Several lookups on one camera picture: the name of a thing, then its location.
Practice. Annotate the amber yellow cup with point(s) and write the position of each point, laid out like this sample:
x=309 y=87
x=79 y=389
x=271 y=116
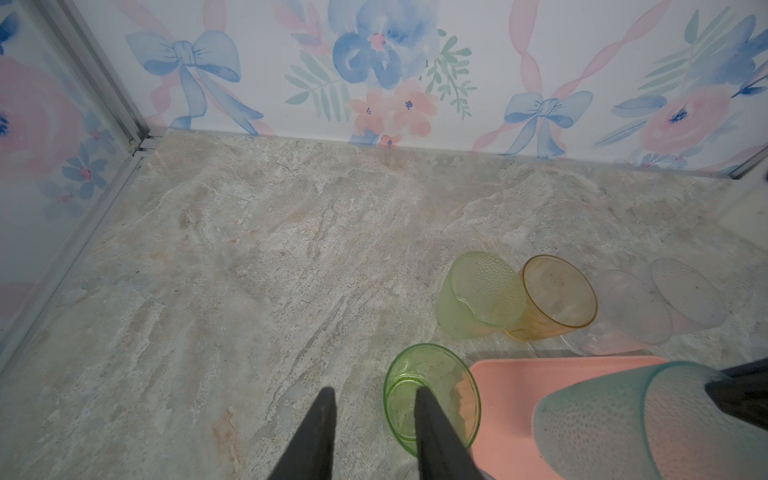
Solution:
x=559 y=299

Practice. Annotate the clear frosted cup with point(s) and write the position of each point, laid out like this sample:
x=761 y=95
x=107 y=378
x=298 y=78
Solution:
x=631 y=316

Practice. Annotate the pink rectangular tray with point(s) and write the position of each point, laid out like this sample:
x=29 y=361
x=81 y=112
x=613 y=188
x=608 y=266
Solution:
x=504 y=447

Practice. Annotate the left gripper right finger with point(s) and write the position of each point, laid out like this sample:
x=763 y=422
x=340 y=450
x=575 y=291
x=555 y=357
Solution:
x=440 y=453

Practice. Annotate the light green textured cup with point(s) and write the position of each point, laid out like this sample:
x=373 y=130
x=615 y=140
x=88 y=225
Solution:
x=481 y=295

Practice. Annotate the left corner aluminium post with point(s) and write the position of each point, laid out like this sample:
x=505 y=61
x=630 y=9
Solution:
x=77 y=46

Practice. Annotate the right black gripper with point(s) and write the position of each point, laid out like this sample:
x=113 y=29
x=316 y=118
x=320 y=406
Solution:
x=743 y=393

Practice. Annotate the bright green glass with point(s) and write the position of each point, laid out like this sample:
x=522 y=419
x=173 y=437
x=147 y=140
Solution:
x=450 y=381

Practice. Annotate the clear textured cup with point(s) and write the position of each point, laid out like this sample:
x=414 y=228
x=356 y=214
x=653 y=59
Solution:
x=692 y=302

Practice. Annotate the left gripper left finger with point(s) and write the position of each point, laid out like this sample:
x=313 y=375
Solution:
x=310 y=452

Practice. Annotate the teal textured cup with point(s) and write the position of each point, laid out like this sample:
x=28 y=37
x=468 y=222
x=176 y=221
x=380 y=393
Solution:
x=653 y=422

